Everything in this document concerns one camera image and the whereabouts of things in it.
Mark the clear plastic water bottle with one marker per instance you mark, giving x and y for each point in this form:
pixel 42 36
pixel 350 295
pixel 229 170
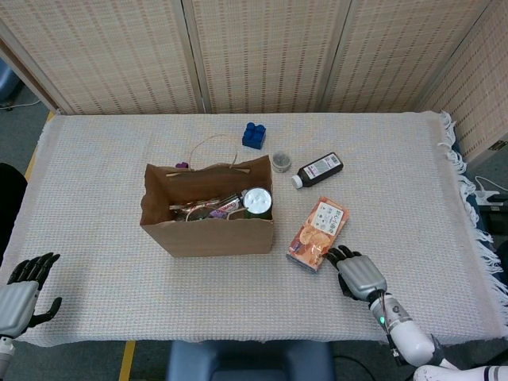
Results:
pixel 230 206

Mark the blue building block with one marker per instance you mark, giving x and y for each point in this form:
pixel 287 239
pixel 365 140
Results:
pixel 254 137

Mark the gold foil snack packet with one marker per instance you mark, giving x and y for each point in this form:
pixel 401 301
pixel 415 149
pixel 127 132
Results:
pixel 190 206

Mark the black chair back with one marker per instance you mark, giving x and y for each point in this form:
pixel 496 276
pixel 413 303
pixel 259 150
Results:
pixel 12 198

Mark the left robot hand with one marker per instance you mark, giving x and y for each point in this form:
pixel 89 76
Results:
pixel 16 305

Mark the blue padded seat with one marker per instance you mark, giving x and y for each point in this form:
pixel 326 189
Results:
pixel 250 361

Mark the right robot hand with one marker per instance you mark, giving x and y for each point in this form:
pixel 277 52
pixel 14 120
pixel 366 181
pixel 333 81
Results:
pixel 361 275

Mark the white woven tablecloth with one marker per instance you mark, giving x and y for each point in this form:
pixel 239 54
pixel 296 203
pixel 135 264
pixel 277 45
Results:
pixel 103 278

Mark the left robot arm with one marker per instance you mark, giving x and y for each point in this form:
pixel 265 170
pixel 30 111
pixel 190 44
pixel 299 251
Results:
pixel 5 347

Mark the small purple toy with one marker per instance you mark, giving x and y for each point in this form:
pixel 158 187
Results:
pixel 182 165

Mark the woven folding screen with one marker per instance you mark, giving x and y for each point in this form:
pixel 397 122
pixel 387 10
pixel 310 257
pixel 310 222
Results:
pixel 258 55

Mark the green chips can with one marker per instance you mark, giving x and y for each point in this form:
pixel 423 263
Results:
pixel 258 200

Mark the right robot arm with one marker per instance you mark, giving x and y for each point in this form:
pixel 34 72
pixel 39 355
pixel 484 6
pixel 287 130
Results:
pixel 412 341

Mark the brown paper bag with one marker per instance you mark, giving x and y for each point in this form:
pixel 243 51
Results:
pixel 210 238

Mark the orange biscuit box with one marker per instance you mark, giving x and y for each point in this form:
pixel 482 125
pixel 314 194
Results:
pixel 319 234

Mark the dark brown medicine bottle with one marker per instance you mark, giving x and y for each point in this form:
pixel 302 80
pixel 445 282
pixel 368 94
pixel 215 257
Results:
pixel 319 170

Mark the blue barrel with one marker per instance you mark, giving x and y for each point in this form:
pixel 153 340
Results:
pixel 7 81

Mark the white power strip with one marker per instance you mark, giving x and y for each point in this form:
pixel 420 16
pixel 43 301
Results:
pixel 487 195

